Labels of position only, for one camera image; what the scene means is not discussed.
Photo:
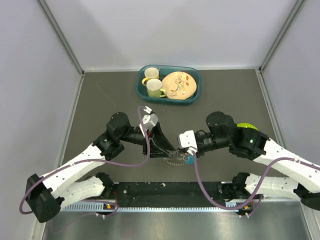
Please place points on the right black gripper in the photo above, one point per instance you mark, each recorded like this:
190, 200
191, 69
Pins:
182, 150

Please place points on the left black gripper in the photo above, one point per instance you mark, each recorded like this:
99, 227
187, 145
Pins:
157, 134

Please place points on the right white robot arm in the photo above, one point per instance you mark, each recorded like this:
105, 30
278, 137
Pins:
286, 175

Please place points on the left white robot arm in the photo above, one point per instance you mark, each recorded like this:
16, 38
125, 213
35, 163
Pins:
47, 194

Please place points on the teal plastic tub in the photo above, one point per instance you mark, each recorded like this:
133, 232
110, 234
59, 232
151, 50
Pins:
141, 91

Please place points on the front yellow-green mug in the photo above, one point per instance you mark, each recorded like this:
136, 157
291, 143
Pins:
154, 89

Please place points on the floral peach plate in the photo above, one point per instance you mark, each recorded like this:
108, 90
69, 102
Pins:
179, 85

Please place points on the lime green plate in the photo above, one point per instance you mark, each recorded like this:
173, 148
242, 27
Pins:
247, 125

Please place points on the rear yellow mug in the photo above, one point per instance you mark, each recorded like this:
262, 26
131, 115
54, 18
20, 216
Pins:
150, 73

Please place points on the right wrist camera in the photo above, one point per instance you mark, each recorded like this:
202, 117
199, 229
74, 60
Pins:
188, 137

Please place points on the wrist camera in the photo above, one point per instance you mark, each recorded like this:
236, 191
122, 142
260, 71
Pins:
150, 119
188, 137

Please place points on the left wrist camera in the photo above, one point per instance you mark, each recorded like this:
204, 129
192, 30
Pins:
150, 119

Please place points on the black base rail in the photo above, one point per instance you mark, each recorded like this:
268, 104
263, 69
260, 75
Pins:
172, 194

